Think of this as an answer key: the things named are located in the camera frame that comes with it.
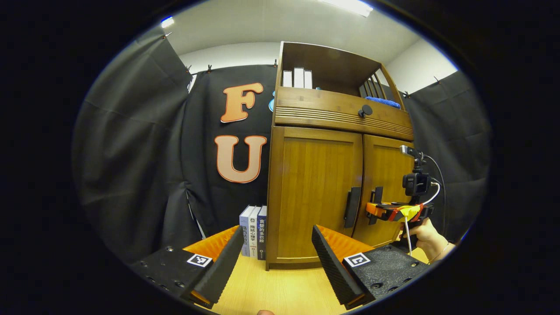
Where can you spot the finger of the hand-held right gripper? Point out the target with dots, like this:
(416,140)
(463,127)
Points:
(378,210)

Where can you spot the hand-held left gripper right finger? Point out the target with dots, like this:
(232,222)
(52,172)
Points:
(334,271)

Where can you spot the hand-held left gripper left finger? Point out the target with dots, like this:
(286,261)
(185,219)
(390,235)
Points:
(223,271)

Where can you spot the wooden shoe cabinet door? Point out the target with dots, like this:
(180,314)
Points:
(385,170)
(310,192)

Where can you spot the wooden double-door shoe cabinet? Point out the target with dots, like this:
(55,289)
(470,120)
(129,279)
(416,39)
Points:
(332,61)

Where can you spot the grey-white paperback book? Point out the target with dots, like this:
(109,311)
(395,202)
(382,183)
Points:
(245,232)

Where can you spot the dark blue paperback book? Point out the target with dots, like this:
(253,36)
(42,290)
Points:
(261,234)

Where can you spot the blue folded cloth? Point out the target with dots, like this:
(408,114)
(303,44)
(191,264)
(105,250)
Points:
(383,102)

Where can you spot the round black drawer knob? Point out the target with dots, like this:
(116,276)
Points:
(365,110)

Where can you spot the wooden drawer front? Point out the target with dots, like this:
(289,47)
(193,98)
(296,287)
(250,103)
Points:
(315,105)

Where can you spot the black backdrop cloth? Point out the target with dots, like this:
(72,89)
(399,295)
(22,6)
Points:
(131,153)

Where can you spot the long ceiling lamp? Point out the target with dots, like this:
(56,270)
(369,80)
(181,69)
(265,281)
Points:
(348,5)

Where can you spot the small ceiling lamp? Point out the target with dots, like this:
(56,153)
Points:
(167,22)

